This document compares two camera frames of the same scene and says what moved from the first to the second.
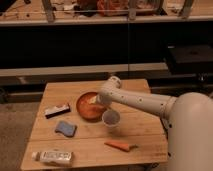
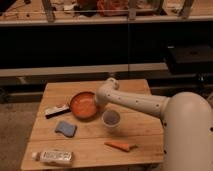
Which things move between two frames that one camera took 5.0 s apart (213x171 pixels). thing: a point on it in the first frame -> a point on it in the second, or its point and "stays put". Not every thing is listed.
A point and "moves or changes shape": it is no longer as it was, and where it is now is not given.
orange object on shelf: [106, 8] stays put
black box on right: [191, 59] stays put
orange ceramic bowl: [90, 112] moves or changes shape
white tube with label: [53, 156] stays put
